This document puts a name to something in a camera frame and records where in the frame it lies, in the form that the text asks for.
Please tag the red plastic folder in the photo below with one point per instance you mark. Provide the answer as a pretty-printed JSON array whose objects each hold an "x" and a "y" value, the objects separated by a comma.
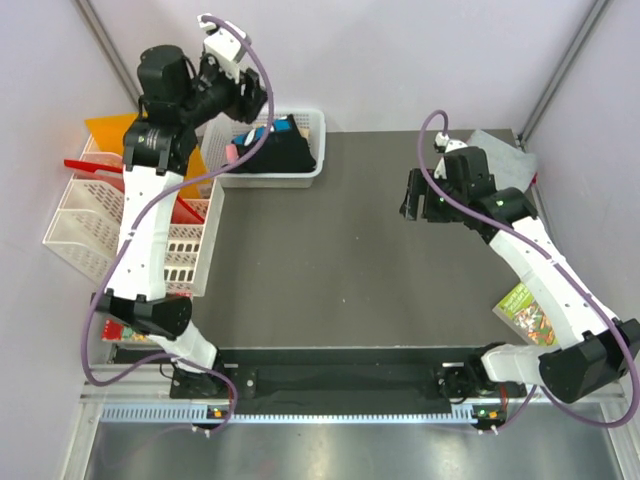
[{"x": 111, "y": 173}]

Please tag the folded grey t shirt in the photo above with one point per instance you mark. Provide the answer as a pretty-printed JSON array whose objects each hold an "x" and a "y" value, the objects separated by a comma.
[{"x": 510, "y": 166}]

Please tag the pink item in basket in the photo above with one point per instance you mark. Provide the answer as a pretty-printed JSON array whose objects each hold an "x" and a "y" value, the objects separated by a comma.
[{"x": 232, "y": 153}]

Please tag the green book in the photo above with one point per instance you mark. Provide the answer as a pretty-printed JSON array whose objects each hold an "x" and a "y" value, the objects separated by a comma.
[{"x": 522, "y": 313}]

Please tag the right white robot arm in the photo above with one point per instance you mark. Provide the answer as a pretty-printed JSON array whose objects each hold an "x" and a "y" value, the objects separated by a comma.
[{"x": 593, "y": 347}]

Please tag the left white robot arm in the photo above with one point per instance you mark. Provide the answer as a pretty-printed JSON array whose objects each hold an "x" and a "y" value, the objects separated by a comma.
[{"x": 177, "y": 98}]

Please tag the orange plastic folder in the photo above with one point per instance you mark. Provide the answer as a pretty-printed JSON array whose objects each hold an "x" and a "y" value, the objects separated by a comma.
[{"x": 141, "y": 142}]

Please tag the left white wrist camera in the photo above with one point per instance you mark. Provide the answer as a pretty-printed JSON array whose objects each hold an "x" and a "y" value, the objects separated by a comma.
[{"x": 227, "y": 45}]

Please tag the white plastic basket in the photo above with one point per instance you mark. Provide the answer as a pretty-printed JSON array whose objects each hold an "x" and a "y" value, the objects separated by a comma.
[{"x": 220, "y": 131}]

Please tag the black t shirt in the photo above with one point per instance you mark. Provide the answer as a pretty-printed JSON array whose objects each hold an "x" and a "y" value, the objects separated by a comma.
[{"x": 285, "y": 151}]

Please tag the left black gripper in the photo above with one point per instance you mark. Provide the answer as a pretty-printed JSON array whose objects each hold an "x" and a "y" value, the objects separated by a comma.
[{"x": 244, "y": 108}]

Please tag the red comic book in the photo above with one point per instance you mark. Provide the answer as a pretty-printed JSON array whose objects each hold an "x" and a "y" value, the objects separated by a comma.
[{"x": 116, "y": 332}]

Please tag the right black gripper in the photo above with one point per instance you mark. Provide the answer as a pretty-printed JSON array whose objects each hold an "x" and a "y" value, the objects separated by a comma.
[{"x": 417, "y": 187}]

